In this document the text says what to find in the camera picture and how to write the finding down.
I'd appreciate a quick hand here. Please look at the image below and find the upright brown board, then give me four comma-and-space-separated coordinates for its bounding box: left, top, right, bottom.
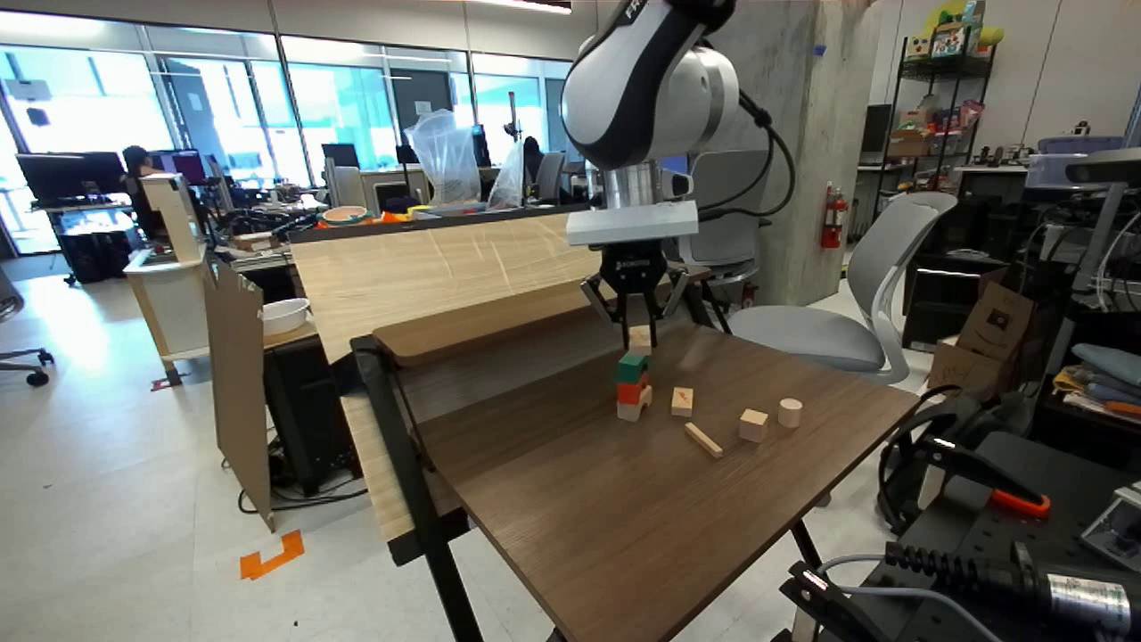
201, 261, 281, 537

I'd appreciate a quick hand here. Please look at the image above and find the black perforated breadboard plate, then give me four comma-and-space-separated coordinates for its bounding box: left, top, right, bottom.
864, 425, 1141, 642

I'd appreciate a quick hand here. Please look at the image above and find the shelf rack with toys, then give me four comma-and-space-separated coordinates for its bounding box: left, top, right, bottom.
893, 0, 1007, 173

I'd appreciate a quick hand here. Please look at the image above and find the orange black bar clamp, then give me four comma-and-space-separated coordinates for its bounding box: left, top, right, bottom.
918, 432, 1059, 524

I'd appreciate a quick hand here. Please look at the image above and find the black metal table frame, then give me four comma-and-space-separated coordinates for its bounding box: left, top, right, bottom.
351, 335, 492, 642

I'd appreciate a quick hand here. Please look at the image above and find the light plywood back panel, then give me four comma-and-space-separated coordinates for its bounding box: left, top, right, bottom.
290, 212, 606, 369

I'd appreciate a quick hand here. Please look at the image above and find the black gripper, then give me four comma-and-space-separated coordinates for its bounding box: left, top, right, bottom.
581, 241, 698, 356

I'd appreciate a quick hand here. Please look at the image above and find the green wooden block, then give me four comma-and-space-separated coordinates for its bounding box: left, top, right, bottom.
612, 350, 653, 390

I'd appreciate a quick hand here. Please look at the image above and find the open brown cardboard box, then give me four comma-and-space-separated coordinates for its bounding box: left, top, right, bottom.
927, 278, 1042, 408

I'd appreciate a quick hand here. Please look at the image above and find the grey curved-back office chair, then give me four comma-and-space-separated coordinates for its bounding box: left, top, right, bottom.
723, 190, 962, 385

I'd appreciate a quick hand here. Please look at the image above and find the black ribbed silver-tipped tool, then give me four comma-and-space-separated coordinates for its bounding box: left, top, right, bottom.
777, 538, 1141, 642

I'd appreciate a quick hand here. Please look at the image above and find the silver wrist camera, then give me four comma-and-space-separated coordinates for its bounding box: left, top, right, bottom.
559, 195, 706, 249

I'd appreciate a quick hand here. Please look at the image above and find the red fire extinguisher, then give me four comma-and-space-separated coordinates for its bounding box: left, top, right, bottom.
818, 178, 855, 257

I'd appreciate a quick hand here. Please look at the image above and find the dark computer monitor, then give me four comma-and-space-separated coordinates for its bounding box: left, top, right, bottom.
16, 151, 127, 213

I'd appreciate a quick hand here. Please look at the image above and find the natural wood cube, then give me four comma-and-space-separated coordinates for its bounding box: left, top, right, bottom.
735, 405, 774, 451

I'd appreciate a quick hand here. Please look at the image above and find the black office chair base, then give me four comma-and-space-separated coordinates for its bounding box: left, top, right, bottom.
0, 268, 56, 393

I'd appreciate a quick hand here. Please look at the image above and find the black looped cable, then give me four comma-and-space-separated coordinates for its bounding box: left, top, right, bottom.
874, 385, 993, 537

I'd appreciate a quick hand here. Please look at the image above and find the small wooden block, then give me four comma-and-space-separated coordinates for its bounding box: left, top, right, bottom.
682, 417, 726, 465

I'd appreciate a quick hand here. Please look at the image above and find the clear plastic bag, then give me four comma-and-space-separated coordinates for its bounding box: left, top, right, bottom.
407, 107, 489, 207

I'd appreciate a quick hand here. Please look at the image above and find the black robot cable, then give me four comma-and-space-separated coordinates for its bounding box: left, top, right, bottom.
732, 91, 799, 224

